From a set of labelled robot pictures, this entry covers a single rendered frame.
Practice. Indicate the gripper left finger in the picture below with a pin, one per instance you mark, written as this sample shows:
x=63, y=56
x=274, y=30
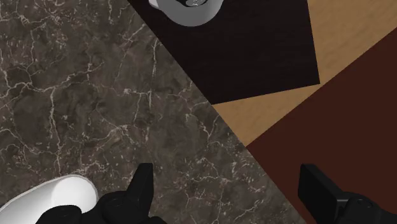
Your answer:
x=136, y=201

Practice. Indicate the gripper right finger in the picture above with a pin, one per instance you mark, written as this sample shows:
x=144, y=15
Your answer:
x=322, y=195

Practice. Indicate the white bowl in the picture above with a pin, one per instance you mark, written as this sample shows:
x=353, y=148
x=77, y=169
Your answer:
x=40, y=194

